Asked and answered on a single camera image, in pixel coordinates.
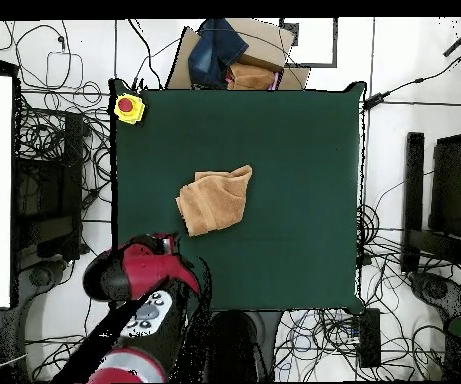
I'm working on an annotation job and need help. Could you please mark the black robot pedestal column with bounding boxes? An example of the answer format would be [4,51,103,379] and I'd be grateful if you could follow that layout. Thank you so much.
[203,309,273,383]

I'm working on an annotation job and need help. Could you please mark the yellow emergency stop button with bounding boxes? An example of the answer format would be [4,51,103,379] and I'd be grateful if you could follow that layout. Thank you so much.
[113,92,146,126]

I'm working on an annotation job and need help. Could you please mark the black rectangular box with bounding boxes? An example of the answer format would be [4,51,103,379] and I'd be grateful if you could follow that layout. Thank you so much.
[357,307,382,369]

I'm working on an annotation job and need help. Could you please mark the tan terry towel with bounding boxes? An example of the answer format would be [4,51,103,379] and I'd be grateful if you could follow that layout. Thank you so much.
[174,164,254,238]

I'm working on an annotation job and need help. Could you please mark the orange folded towel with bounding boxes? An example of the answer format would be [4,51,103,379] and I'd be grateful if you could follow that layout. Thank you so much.
[226,61,280,91]

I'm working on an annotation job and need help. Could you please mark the tangle of black cables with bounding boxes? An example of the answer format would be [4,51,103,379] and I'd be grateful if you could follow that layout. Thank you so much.
[273,309,445,381]
[13,89,113,257]
[355,201,415,277]

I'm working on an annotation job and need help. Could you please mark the blue denim jeans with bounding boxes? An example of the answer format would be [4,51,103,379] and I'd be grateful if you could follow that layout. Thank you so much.
[187,17,250,90]

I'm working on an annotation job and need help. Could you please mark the dark green table cloth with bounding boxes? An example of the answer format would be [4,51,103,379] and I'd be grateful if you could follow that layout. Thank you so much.
[108,78,368,315]

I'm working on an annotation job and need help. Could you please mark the brown cardboard box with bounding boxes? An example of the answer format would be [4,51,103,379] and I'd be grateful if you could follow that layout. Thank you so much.
[165,17,312,91]

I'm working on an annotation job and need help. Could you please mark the black power adapter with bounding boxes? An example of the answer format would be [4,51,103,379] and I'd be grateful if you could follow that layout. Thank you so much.
[362,91,391,111]

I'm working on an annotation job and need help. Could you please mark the grey stand base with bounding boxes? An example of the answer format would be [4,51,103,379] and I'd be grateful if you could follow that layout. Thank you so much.
[17,255,71,317]
[409,270,461,321]

